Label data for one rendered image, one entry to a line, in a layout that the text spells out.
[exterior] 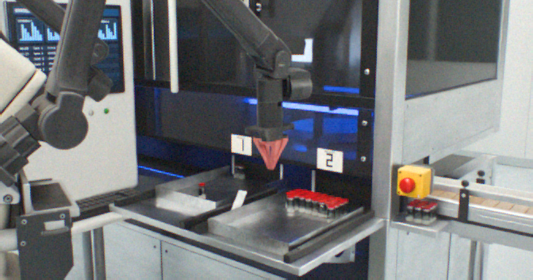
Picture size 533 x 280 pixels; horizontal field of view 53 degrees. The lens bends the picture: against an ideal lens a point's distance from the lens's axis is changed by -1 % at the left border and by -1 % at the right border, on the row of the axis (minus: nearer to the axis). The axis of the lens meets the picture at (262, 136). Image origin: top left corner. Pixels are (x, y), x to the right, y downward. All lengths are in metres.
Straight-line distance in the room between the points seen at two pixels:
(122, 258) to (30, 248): 1.33
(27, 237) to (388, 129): 0.91
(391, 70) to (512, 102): 4.72
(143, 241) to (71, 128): 1.37
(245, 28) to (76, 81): 0.35
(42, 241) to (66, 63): 0.37
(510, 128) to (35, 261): 5.48
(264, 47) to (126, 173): 1.09
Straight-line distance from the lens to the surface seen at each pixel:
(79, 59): 0.97
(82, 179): 1.99
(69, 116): 0.96
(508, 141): 6.19
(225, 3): 1.07
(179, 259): 2.15
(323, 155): 1.59
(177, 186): 1.78
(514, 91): 6.12
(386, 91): 1.46
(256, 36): 1.11
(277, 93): 1.17
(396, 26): 1.45
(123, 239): 2.41
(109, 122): 2.00
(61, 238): 1.15
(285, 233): 1.40
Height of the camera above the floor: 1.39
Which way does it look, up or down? 11 degrees down
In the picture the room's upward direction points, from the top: straight up
